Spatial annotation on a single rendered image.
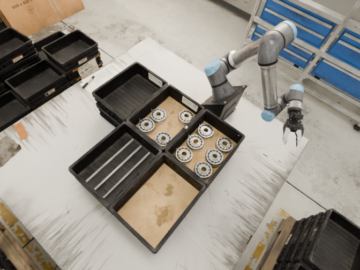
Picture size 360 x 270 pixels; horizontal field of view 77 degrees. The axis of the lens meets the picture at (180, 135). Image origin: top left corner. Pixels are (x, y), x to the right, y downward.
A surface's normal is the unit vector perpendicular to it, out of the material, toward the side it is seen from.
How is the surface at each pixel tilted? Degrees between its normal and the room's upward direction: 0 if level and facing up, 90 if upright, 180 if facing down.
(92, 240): 0
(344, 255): 0
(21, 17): 75
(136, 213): 0
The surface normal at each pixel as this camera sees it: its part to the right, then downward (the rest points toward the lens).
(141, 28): 0.09, -0.51
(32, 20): 0.77, 0.40
